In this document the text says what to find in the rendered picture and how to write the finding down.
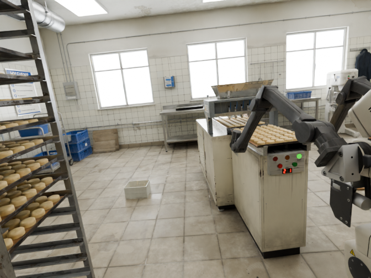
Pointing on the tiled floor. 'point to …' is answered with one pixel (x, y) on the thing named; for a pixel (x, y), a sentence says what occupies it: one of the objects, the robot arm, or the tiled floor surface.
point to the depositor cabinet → (216, 164)
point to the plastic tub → (137, 189)
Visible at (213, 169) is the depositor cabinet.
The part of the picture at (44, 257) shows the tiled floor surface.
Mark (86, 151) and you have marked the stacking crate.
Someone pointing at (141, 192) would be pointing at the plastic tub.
